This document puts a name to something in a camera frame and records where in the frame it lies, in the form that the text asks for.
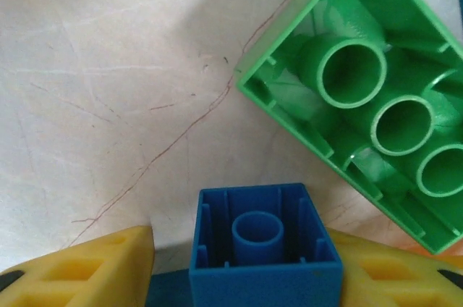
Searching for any green long lego brick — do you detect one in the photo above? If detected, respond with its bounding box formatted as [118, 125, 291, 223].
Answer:
[234, 0, 463, 256]

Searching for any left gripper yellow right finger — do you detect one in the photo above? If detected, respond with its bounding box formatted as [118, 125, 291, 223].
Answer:
[327, 229, 463, 307]

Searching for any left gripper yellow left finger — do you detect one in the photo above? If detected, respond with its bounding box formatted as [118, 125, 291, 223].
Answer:
[0, 224, 156, 307]

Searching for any blue square lego brick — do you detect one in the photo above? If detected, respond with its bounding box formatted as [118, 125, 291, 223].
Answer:
[188, 182, 344, 307]

